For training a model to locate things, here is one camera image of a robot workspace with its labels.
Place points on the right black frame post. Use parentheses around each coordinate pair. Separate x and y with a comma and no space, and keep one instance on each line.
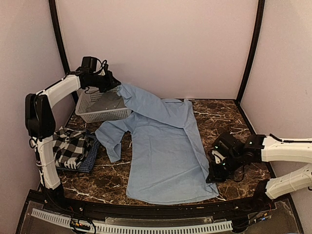
(252,51)

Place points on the white slotted cable duct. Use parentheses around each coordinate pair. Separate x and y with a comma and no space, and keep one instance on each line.
(135,226)

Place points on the blue checked folded shirt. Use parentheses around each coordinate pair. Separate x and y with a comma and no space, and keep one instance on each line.
(88,163)

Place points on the light blue long sleeve shirt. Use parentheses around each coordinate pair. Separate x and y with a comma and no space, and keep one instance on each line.
(169,165)

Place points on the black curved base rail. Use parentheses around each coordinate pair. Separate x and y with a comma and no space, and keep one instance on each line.
(232,208)

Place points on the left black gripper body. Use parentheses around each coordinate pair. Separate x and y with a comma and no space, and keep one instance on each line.
(104,83)

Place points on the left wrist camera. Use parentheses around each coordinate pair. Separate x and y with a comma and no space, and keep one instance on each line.
(103,68)

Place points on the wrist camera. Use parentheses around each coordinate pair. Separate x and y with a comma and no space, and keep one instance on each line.
(103,68)
(219,158)

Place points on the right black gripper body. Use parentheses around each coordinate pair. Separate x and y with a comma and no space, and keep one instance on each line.
(222,172)

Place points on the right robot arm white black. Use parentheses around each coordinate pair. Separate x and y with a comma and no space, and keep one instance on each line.
(229,154)

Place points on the left black frame post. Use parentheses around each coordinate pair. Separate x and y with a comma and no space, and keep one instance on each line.
(58,35)

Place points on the grey shirt in basket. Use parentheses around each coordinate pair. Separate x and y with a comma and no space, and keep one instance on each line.
(108,101)

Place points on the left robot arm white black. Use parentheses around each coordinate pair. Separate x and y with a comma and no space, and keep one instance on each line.
(39,119)

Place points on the white plastic mesh basket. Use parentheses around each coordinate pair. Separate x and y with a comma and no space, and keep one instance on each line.
(87,98)

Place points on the black frame post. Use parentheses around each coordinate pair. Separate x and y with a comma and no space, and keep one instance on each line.
(58,35)
(252,51)

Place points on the black white plaid folded shirt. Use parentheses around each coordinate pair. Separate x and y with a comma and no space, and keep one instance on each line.
(71,147)

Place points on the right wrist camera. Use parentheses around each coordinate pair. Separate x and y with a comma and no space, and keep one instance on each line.
(219,158)

